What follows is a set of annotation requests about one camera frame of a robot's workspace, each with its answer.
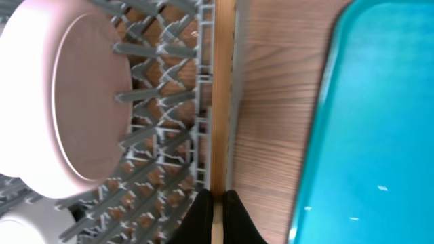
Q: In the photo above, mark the small pink bowl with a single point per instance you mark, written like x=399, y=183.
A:
x=60, y=122

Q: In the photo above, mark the grey small saucer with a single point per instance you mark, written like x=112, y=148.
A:
x=36, y=223

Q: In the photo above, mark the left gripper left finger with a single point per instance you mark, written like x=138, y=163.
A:
x=196, y=228

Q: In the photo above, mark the grey plastic dish rack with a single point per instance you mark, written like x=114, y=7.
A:
x=169, y=46

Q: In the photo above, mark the wooden chopstick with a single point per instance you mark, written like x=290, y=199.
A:
x=224, y=29

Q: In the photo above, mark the teal plastic serving tray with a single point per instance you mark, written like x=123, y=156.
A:
x=368, y=170

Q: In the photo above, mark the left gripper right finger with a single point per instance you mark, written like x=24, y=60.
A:
x=237, y=225

